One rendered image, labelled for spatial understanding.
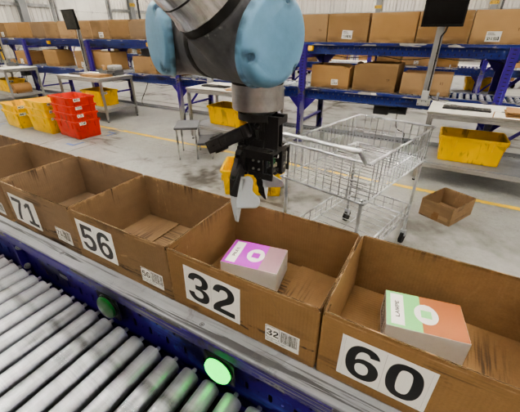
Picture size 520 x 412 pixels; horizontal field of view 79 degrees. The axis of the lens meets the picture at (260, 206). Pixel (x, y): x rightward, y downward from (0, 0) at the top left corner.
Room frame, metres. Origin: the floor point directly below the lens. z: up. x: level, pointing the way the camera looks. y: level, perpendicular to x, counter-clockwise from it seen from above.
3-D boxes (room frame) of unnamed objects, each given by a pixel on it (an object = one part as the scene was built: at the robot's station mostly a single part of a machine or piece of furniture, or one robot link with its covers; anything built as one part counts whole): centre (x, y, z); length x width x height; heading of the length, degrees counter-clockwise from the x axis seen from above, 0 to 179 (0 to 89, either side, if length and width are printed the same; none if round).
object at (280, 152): (0.58, 0.00, 1.32); 0.09 x 0.08 x 0.12; 60
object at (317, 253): (0.64, -0.02, 0.96); 0.39 x 0.29 x 0.17; 60
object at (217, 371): (0.46, 0.10, 0.81); 0.07 x 0.01 x 0.07; 60
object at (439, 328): (0.50, -0.36, 0.92); 0.16 x 0.11 x 0.07; 71
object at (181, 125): (4.25, 0.87, 0.21); 0.50 x 0.42 x 0.44; 95
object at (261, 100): (0.58, 0.00, 1.40); 0.10 x 0.09 x 0.05; 150
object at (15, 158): (1.23, 1.01, 0.96); 0.39 x 0.29 x 0.17; 60
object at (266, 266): (0.71, 0.01, 0.92); 0.16 x 0.11 x 0.07; 70
